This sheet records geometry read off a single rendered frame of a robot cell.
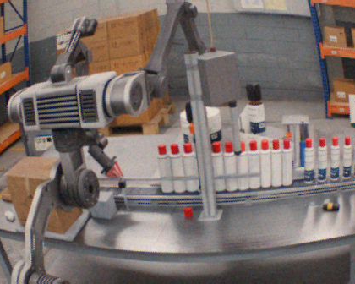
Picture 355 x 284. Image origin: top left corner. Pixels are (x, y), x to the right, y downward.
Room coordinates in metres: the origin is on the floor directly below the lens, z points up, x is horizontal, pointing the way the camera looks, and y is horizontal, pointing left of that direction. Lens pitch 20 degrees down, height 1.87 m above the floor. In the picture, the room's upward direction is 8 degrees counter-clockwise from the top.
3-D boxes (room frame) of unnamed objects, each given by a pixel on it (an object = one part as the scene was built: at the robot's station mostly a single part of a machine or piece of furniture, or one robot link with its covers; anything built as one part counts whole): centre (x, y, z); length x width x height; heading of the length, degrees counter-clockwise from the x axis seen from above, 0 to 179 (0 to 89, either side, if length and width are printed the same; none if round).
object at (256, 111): (2.67, -0.42, 1.04); 0.09 x 0.09 x 0.29
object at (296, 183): (2.14, -0.09, 0.86); 1.65 x 0.08 x 0.04; 74
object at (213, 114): (2.75, -0.13, 0.95); 0.20 x 0.20 x 0.14
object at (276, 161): (2.06, -0.40, 0.98); 0.05 x 0.05 x 0.20
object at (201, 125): (1.99, -0.09, 1.16); 0.04 x 0.04 x 0.67; 74
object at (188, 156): (2.17, -0.04, 0.98); 0.05 x 0.05 x 0.20
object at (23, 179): (2.03, 0.64, 0.99); 0.30 x 0.24 x 0.27; 70
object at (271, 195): (2.14, -0.09, 0.85); 1.65 x 0.11 x 0.05; 74
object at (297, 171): (2.12, -0.52, 1.01); 0.14 x 0.13 x 0.26; 74
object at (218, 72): (2.03, -0.17, 1.38); 0.17 x 0.10 x 0.19; 129
